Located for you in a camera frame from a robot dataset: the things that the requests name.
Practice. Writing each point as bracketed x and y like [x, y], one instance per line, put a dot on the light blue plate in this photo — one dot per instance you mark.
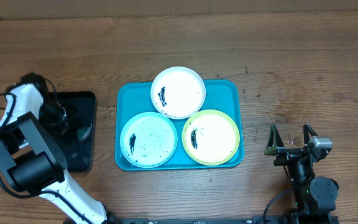
[148, 140]

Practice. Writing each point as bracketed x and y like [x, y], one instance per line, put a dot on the white plate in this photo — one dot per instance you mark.
[178, 92]

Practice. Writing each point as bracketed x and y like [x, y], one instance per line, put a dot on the teal plastic tray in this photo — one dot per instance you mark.
[134, 98]

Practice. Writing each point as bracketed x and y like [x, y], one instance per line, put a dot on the dark green sponge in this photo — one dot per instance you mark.
[83, 133]

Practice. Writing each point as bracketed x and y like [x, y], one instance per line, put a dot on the yellow-green plate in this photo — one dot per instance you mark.
[210, 137]

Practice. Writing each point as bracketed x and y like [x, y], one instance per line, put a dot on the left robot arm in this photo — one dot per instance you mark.
[44, 137]

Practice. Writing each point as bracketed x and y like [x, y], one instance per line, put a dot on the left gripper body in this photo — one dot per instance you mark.
[57, 120]

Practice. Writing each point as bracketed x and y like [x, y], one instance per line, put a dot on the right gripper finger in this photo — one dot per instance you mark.
[308, 133]
[275, 144]

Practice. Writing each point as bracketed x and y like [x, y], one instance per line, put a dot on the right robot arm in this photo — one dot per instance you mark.
[314, 196]

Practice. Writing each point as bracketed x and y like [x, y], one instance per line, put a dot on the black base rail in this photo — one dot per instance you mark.
[254, 220]

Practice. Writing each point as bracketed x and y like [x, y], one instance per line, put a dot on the black rectangular water tray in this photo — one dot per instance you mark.
[78, 154]

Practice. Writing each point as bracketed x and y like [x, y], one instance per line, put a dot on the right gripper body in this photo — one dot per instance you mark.
[288, 157]

